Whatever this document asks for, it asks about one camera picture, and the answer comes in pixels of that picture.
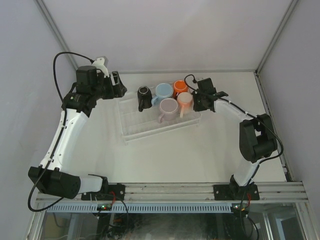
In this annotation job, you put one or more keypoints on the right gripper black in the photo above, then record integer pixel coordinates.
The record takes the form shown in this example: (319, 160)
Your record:
(197, 101)

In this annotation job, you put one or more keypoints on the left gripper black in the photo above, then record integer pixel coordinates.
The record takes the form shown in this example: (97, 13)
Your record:
(116, 83)

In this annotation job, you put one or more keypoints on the pink mug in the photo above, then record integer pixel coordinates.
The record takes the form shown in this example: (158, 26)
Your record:
(185, 100)

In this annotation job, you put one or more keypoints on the orange mug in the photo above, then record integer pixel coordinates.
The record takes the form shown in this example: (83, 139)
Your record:
(179, 86)

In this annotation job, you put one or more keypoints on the black mug cream inside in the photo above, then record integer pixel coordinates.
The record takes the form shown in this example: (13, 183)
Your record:
(144, 96)

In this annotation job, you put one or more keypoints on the lilac mug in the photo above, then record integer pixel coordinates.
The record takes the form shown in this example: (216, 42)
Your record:
(169, 108)

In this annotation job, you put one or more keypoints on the light blue mug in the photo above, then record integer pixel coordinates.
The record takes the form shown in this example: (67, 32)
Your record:
(162, 91)

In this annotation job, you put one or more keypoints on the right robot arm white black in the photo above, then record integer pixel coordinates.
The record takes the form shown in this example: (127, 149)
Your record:
(257, 139)

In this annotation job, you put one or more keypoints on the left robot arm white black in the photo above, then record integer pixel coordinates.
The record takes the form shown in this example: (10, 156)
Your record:
(53, 175)

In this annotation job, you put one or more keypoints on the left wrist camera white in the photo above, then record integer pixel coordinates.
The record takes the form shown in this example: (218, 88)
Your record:
(101, 64)

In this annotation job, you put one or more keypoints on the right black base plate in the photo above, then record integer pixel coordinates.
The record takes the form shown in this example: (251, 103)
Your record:
(226, 192)

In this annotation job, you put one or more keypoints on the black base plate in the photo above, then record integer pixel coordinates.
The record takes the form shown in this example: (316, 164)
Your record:
(226, 192)
(113, 192)

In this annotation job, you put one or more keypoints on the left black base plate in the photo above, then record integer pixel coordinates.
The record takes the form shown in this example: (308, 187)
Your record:
(113, 192)

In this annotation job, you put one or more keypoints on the aluminium front frame rail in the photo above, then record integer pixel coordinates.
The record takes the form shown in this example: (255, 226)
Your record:
(269, 192)

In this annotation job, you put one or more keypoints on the blue slotted cable duct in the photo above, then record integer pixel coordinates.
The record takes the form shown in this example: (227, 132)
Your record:
(145, 208)

